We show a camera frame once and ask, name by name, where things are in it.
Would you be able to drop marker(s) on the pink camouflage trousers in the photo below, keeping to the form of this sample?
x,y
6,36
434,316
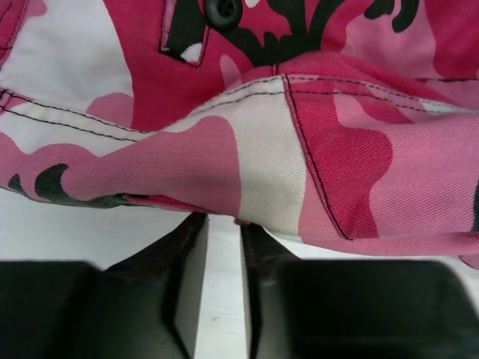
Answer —
x,y
349,125

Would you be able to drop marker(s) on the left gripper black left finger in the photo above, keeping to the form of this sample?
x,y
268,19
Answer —
x,y
141,307

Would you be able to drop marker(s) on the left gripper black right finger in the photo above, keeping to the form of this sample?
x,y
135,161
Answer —
x,y
300,308

